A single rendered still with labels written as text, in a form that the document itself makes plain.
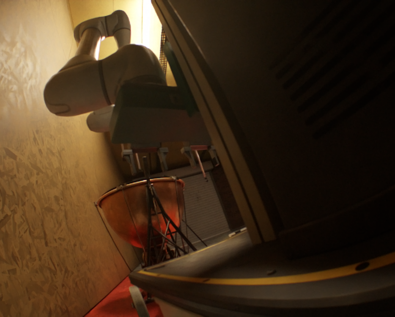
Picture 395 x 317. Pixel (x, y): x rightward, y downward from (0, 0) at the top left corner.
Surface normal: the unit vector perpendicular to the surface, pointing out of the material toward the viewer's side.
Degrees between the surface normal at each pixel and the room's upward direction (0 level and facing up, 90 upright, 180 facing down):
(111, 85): 146
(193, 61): 90
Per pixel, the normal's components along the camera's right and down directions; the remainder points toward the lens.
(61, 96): 0.15, 0.46
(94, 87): 0.43, 0.44
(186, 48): -0.81, 0.07
